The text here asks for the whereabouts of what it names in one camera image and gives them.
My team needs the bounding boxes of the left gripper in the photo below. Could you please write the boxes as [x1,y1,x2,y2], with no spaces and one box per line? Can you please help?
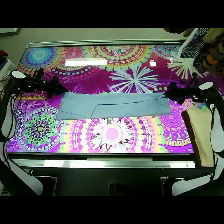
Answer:
[46,79,70,99]

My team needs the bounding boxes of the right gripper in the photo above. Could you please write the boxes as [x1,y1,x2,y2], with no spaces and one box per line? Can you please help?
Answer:
[163,82,185,103]

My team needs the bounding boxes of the light blue pants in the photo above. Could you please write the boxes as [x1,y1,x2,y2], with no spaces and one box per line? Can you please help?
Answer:
[55,92,172,120]

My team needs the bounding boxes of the heap of clothes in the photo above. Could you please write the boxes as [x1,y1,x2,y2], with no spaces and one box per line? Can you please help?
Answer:
[192,27,224,80]

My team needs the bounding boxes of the beige garment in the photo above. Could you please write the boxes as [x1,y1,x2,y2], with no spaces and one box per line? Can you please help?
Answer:
[181,105,215,169]

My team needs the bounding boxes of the silver frame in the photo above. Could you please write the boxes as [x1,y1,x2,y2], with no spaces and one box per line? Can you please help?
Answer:
[9,155,216,197]

